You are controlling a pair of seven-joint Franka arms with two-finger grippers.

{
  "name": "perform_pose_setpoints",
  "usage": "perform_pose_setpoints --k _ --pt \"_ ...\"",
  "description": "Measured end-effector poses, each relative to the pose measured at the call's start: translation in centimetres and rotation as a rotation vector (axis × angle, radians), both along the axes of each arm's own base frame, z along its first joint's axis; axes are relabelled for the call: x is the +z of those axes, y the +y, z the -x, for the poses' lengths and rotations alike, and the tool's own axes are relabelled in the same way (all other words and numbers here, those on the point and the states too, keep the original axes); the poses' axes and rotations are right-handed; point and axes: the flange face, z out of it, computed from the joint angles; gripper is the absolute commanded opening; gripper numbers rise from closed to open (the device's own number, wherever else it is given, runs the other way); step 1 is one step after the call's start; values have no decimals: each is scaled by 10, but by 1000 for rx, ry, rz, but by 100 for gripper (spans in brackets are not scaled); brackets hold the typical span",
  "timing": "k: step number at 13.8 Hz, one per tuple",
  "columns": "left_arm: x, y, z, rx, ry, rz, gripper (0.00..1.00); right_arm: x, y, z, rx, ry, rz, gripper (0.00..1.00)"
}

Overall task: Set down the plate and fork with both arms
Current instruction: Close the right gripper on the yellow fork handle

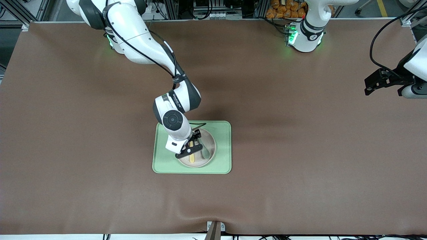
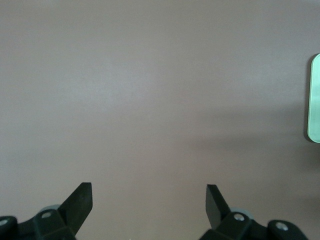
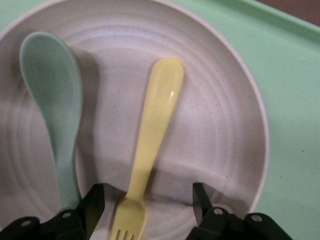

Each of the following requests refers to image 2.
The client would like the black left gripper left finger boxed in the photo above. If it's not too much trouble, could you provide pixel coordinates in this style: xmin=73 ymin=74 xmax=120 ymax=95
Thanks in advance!
xmin=0 ymin=182 xmax=94 ymax=240

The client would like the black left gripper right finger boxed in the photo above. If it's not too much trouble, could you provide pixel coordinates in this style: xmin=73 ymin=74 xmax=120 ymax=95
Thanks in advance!
xmin=199 ymin=184 xmax=307 ymax=240

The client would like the light green rectangular tray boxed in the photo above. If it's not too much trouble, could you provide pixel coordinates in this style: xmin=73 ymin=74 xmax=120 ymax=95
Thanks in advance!
xmin=306 ymin=53 xmax=320 ymax=144

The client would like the brown table cover mat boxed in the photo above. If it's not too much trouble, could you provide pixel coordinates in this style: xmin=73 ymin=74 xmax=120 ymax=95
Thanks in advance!
xmin=0 ymin=0 xmax=320 ymax=240

